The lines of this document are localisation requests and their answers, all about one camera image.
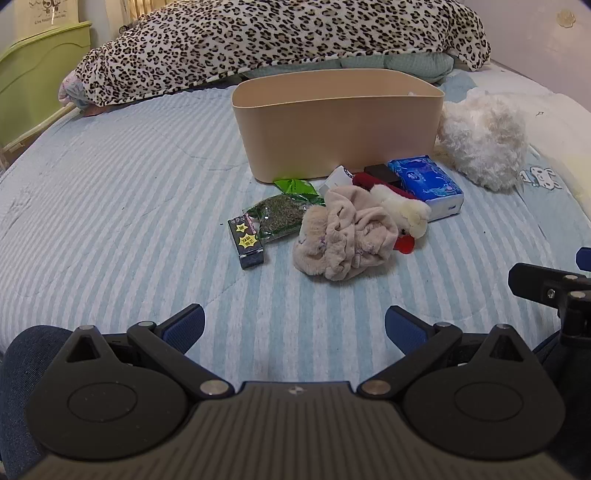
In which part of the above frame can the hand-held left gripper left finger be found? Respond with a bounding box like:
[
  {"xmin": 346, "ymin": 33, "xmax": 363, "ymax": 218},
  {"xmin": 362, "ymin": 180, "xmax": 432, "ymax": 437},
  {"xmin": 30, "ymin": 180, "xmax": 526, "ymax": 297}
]
[{"xmin": 46, "ymin": 303, "xmax": 235, "ymax": 398}]

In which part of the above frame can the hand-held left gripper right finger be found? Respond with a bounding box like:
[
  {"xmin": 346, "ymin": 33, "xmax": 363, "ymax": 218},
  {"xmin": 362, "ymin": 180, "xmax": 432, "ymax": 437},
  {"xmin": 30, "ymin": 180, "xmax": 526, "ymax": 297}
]
[{"xmin": 356, "ymin": 305, "xmax": 544, "ymax": 398}]

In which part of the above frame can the black box with yellow stickers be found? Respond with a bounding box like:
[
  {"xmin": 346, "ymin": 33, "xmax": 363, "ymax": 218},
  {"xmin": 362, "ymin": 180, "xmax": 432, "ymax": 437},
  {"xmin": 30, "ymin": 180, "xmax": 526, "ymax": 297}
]
[{"xmin": 228, "ymin": 213, "xmax": 267, "ymax": 270}]

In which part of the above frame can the beige fuzzy cloth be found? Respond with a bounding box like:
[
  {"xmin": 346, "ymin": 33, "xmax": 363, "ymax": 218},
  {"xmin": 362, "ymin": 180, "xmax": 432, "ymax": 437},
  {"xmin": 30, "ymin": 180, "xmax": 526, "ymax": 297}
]
[{"xmin": 293, "ymin": 185, "xmax": 399, "ymax": 281}]

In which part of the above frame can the person's right leg in jeans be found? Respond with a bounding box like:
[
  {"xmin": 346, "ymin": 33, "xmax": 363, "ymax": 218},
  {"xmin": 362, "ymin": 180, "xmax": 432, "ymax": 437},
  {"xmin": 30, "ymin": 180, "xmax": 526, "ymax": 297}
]
[{"xmin": 534, "ymin": 331, "xmax": 591, "ymax": 464}]

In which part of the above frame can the person's leg in jeans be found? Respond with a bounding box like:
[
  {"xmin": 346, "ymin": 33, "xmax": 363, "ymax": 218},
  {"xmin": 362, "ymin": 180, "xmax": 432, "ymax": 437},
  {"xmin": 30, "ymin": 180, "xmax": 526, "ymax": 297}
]
[
  {"xmin": 534, "ymin": 331, "xmax": 591, "ymax": 464},
  {"xmin": 0, "ymin": 325, "xmax": 75, "ymax": 478}
]

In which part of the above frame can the white and red plush toy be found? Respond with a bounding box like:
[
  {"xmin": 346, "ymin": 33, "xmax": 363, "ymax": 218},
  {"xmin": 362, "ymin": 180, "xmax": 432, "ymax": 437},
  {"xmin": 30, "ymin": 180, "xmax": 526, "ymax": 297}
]
[{"xmin": 352, "ymin": 172, "xmax": 433, "ymax": 255}]

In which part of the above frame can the cream pillow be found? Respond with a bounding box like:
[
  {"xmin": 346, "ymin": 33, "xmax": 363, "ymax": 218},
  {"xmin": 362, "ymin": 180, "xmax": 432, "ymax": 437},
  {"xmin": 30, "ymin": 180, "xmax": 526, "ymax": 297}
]
[{"xmin": 526, "ymin": 90, "xmax": 591, "ymax": 208}]

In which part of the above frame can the blue striped bed cover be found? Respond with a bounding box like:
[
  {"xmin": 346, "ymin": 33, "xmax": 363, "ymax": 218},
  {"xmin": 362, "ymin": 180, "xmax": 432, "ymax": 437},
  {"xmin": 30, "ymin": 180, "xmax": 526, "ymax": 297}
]
[{"xmin": 0, "ymin": 60, "xmax": 591, "ymax": 416}]

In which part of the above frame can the green packet of dried herbs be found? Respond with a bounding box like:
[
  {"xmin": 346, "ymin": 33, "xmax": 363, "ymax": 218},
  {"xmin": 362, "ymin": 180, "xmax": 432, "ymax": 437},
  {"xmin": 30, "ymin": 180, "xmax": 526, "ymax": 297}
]
[{"xmin": 244, "ymin": 177, "xmax": 327, "ymax": 244}]

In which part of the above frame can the blue tissue packet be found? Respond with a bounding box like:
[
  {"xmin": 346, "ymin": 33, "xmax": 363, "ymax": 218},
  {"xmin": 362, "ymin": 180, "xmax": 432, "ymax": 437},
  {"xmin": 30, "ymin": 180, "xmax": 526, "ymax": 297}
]
[{"xmin": 387, "ymin": 155, "xmax": 465, "ymax": 223}]

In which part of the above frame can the dark brown small box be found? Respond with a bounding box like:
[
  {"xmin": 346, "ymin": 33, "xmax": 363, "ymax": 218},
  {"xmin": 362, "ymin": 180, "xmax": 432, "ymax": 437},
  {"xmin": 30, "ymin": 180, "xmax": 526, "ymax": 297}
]
[{"xmin": 364, "ymin": 163, "xmax": 401, "ymax": 188}]

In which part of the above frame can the white fluffy plush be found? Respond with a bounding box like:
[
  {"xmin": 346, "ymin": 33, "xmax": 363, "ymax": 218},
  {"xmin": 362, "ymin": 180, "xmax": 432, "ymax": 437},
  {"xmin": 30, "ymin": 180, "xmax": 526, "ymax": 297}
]
[{"xmin": 433, "ymin": 88, "xmax": 529, "ymax": 192}]

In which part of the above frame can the white small box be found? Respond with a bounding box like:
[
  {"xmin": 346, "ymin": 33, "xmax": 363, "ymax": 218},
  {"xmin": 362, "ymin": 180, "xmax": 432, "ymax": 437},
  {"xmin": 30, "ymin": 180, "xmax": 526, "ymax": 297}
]
[{"xmin": 322, "ymin": 165, "xmax": 357, "ymax": 195}]

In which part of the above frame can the person's left leg in jeans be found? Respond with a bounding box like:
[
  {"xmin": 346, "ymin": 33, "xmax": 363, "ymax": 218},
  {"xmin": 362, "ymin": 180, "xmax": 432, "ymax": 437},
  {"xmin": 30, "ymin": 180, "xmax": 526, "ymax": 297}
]
[{"xmin": 0, "ymin": 325, "xmax": 75, "ymax": 478}]

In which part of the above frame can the beige plastic storage basket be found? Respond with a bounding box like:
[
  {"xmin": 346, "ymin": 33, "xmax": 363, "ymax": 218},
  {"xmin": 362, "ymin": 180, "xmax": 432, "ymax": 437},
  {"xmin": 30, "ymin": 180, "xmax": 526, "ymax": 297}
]
[{"xmin": 232, "ymin": 69, "xmax": 445, "ymax": 185}]

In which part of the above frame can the teal pillow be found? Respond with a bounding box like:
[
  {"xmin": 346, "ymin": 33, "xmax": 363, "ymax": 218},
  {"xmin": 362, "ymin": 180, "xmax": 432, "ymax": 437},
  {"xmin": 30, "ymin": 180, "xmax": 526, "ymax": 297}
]
[{"xmin": 240, "ymin": 50, "xmax": 456, "ymax": 85}]

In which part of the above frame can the pink cloth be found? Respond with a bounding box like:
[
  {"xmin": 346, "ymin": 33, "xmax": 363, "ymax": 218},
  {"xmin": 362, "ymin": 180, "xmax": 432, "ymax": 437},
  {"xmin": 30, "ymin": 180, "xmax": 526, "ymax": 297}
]
[{"xmin": 57, "ymin": 70, "xmax": 88, "ymax": 106}]

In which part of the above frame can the leopard print blanket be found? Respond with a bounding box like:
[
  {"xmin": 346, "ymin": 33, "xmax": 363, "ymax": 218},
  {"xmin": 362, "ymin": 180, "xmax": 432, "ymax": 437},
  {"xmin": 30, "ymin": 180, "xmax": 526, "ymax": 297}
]
[{"xmin": 74, "ymin": 0, "xmax": 492, "ymax": 108}]

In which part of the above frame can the green wooden headboard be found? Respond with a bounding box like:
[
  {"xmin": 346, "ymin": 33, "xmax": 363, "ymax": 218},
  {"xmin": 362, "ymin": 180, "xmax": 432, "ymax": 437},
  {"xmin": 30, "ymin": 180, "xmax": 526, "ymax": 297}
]
[{"xmin": 0, "ymin": 21, "xmax": 93, "ymax": 149}]

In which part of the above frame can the white bed rail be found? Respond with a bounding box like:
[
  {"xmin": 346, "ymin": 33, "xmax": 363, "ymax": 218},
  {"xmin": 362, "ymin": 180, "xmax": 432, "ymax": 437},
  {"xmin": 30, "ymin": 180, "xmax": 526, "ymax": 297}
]
[{"xmin": 2, "ymin": 102, "xmax": 78, "ymax": 163}]

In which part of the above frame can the wall poster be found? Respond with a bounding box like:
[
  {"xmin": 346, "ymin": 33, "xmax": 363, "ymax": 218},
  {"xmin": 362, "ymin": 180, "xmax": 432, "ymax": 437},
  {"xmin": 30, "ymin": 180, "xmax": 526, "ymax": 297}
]
[{"xmin": 24, "ymin": 0, "xmax": 80, "ymax": 29}]

